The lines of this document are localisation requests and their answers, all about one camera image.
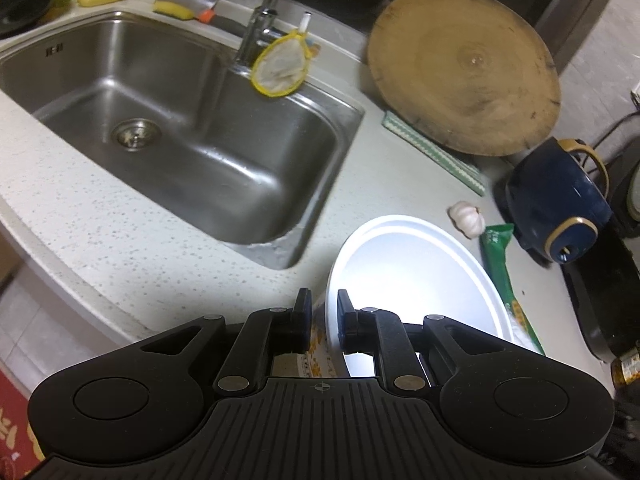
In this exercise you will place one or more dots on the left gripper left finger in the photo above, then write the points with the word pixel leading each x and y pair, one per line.
pixel 265 334

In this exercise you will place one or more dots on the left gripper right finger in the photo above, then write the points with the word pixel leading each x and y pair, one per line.
pixel 381 334

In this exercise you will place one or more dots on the white paper bowl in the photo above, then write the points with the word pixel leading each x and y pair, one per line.
pixel 408 266

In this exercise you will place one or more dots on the short green wrapper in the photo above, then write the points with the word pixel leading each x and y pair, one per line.
pixel 493 243

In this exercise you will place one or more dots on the chrome kitchen faucet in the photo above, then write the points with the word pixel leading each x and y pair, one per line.
pixel 259 34

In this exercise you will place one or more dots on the garlic bulb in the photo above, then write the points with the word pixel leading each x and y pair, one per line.
pixel 467 219

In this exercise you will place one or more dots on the green white knitted cloth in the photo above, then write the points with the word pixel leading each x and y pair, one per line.
pixel 466 173

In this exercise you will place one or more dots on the blue rice cooker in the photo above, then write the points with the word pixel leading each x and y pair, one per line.
pixel 557 198

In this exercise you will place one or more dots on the black open rice cooker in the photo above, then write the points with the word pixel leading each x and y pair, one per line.
pixel 604 283

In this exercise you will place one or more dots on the glass sauce jar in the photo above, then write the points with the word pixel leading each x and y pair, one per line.
pixel 625 370

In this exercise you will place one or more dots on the stainless steel sink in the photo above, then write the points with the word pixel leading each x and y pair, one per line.
pixel 162 110

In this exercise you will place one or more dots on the yellow mesh sink strainer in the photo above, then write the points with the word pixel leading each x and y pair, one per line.
pixel 283 66

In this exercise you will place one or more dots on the round wooden cutting board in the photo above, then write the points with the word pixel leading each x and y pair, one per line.
pixel 470 74

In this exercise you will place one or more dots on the yellow grey scrub sponge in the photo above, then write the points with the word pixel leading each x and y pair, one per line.
pixel 186 10

